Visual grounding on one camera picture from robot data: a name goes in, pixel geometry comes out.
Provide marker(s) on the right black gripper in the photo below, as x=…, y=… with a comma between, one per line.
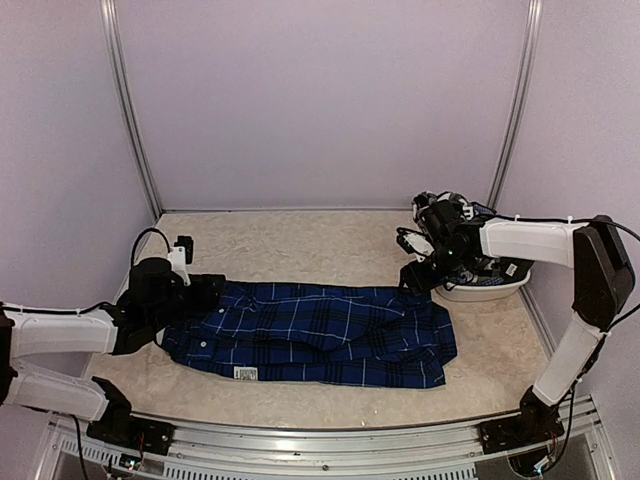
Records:
x=417, y=280

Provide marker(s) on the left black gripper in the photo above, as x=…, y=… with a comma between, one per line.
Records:
x=206, y=298

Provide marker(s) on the blue plaid long sleeve shirt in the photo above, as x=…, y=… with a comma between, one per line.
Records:
x=374, y=336

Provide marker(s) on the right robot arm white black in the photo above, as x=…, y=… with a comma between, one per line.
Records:
x=598, y=280

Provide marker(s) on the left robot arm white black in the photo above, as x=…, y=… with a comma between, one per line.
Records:
x=161, y=293

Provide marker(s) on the white plastic basin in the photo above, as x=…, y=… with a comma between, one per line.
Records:
x=474, y=293

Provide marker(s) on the grey black patterned shirt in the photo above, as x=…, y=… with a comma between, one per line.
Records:
x=451, y=225

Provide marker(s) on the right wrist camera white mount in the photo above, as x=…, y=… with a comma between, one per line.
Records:
x=414, y=243

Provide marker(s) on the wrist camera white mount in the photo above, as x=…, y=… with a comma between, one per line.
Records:
x=181, y=256
x=414, y=243

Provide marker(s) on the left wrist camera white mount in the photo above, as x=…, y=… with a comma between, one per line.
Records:
x=181, y=256

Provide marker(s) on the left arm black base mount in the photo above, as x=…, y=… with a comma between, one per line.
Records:
x=134, y=433

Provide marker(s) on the front aluminium rail base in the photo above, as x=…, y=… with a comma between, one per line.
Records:
x=451, y=450

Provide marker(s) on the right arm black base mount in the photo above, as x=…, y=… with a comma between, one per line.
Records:
x=513, y=432

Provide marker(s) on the right aluminium frame post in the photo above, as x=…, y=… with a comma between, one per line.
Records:
x=518, y=103

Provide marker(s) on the aluminium frame post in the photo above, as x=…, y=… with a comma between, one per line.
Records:
x=518, y=103
x=110, y=21

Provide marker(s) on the left aluminium frame post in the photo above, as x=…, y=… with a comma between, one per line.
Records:
x=110, y=21

